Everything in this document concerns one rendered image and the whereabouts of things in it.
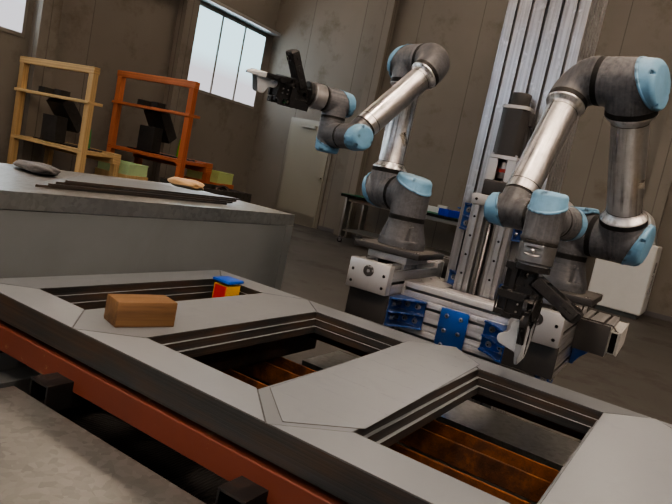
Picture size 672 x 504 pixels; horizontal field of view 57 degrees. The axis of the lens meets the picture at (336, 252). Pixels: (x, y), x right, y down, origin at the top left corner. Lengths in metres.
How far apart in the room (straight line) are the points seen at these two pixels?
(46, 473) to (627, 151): 1.37
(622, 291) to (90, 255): 9.04
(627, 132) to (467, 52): 10.46
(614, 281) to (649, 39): 3.92
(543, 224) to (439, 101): 10.72
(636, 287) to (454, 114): 4.41
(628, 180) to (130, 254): 1.28
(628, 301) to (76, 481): 9.49
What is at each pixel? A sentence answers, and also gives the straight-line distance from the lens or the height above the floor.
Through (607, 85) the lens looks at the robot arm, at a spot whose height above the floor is 1.55.
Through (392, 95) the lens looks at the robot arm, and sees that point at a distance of 1.88.
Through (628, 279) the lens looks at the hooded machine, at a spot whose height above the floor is 0.55.
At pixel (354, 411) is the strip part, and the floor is 0.87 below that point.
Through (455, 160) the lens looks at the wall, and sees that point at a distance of 11.68.
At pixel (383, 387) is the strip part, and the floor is 0.87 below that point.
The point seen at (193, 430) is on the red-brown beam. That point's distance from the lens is 1.01.
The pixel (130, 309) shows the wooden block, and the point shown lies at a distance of 1.22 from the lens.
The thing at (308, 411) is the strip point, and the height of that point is 0.87.
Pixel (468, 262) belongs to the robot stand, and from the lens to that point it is 1.98.
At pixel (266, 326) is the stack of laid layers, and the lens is 1.45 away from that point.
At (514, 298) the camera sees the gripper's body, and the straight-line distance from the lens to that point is 1.33.
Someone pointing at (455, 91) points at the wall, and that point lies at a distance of 11.92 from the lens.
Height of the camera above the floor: 1.23
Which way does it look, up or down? 7 degrees down
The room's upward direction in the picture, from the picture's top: 12 degrees clockwise
